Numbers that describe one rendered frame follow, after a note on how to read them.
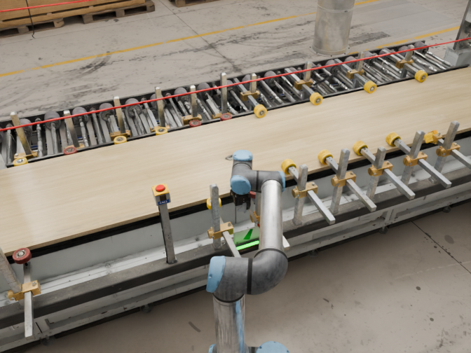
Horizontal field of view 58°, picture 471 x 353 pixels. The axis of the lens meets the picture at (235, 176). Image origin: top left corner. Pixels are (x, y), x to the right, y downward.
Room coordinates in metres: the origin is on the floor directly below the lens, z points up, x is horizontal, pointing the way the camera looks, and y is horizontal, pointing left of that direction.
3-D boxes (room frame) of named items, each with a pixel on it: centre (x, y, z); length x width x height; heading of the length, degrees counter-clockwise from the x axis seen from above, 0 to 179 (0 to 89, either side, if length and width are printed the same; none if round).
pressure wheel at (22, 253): (1.37, 1.05, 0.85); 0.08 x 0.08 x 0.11
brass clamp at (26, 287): (1.22, 1.02, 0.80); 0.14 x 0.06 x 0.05; 111
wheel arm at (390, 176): (1.93, -0.87, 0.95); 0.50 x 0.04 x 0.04; 21
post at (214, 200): (1.57, 0.11, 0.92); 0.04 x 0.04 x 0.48; 21
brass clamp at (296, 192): (1.76, -0.38, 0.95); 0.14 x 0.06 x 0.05; 111
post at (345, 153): (1.84, -0.59, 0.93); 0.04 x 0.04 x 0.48; 21
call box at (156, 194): (1.48, 0.35, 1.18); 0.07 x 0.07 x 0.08; 21
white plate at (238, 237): (1.63, -0.11, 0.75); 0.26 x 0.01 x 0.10; 111
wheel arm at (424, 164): (2.02, -1.10, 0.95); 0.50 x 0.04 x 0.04; 21
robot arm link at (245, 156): (1.54, -0.03, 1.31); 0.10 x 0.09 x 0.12; 175
